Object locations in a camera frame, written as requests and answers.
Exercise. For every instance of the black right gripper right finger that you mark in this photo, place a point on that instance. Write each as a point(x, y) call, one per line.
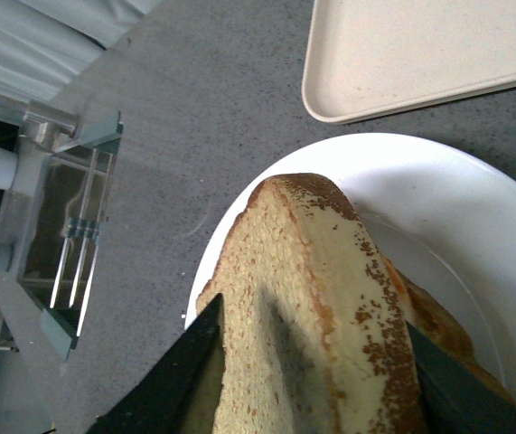
point(454, 400)

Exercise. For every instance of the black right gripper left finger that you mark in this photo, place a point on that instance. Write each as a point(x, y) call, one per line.
point(181, 393)

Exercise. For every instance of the bread slice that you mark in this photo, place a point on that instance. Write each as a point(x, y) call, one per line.
point(436, 323)
point(314, 338)

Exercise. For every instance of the white round plate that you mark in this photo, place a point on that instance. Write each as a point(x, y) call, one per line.
point(446, 220)

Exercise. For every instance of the fried egg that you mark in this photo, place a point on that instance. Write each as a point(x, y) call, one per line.
point(397, 282)

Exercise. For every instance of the beige rabbit tray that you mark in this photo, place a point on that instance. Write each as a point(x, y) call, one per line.
point(371, 58)

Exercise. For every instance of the grey-white curtain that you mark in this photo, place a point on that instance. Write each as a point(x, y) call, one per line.
point(44, 45)

